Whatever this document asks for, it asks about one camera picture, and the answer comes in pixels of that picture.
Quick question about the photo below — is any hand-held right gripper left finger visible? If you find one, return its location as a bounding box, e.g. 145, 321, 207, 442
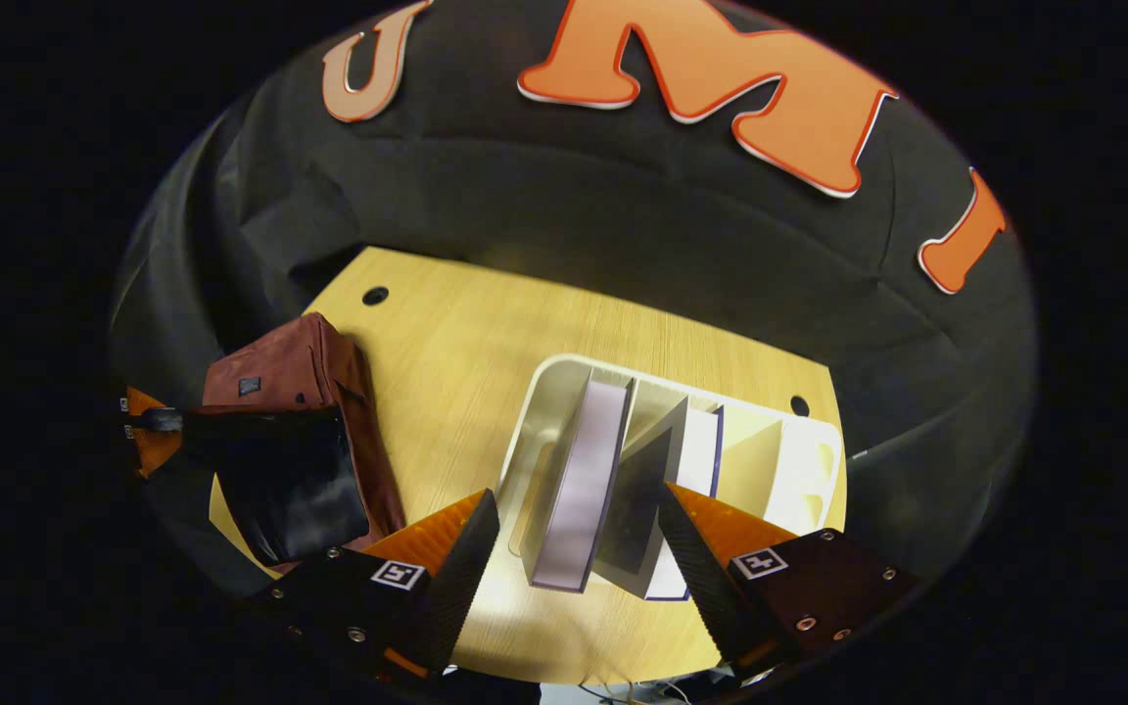
246, 488, 502, 686

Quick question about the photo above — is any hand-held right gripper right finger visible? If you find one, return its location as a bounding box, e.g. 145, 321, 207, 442
657, 482, 920, 677

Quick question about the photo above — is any blue cover book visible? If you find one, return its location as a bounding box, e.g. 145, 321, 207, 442
591, 397, 727, 602

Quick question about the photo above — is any white plastic bookshelf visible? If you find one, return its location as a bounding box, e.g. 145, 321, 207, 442
497, 352, 849, 600

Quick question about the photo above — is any black and white book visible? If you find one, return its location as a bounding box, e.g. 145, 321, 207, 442
522, 377, 636, 594

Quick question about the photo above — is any maroon schoolbag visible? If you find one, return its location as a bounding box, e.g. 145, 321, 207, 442
182, 311, 408, 574

